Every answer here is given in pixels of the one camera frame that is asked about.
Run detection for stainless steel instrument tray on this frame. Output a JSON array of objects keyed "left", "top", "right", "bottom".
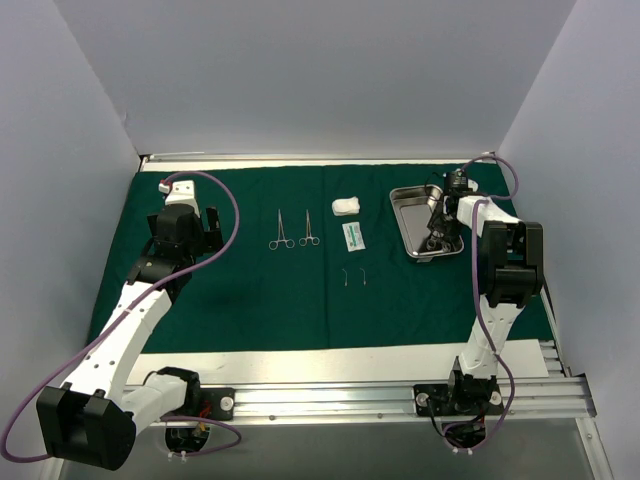
[{"left": 389, "top": 184, "right": 464, "bottom": 263}]

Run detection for white gauze packet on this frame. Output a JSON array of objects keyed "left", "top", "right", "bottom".
[{"left": 342, "top": 222, "right": 366, "bottom": 252}]

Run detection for white gauze pad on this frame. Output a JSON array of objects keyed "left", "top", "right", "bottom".
[{"left": 331, "top": 196, "right": 360, "bottom": 216}]

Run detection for steel surgical scissors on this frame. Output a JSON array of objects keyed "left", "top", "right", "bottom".
[{"left": 268, "top": 210, "right": 295, "bottom": 251}]

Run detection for steel surgical forceps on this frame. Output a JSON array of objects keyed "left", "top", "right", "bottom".
[{"left": 298, "top": 210, "right": 320, "bottom": 247}]

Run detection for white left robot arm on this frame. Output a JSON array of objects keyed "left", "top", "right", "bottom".
[{"left": 36, "top": 204, "right": 225, "bottom": 470}]

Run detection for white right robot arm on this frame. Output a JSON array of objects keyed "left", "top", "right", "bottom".
[{"left": 426, "top": 170, "right": 543, "bottom": 413}]

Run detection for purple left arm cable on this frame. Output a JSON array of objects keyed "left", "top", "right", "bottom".
[{"left": 0, "top": 170, "right": 244, "bottom": 464}]

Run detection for aluminium back frame rail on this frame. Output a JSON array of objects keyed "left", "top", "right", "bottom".
[{"left": 144, "top": 152, "right": 470, "bottom": 163}]

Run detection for aluminium frame rail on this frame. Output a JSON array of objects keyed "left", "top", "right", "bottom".
[
  {"left": 54, "top": 377, "right": 597, "bottom": 429},
  {"left": 144, "top": 152, "right": 470, "bottom": 163}
]

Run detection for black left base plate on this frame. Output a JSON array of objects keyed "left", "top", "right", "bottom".
[{"left": 195, "top": 387, "right": 236, "bottom": 422}]

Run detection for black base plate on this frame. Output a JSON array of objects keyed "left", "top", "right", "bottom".
[
  {"left": 412, "top": 381, "right": 504, "bottom": 417},
  {"left": 195, "top": 387, "right": 236, "bottom": 422}
]

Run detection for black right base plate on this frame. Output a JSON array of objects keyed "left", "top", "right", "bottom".
[{"left": 412, "top": 381, "right": 504, "bottom": 417}]

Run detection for aluminium front frame rail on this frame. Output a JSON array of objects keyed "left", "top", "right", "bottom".
[{"left": 54, "top": 377, "right": 597, "bottom": 429}]

